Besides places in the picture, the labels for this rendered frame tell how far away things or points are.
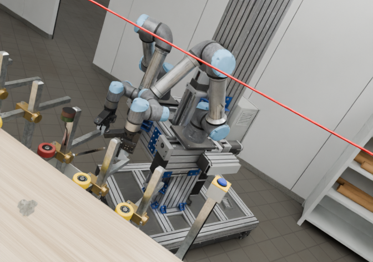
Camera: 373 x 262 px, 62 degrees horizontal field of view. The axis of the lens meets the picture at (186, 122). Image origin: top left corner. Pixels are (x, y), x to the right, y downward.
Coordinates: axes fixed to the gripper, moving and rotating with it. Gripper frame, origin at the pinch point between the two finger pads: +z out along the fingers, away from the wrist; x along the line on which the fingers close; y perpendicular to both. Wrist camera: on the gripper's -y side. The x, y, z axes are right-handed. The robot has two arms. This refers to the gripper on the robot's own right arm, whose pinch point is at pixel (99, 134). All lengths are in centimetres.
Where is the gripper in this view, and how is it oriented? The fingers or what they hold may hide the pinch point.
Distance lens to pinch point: 197.4
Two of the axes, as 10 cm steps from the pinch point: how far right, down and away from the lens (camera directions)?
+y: 4.0, -2.7, 8.8
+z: -3.8, 8.2, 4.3
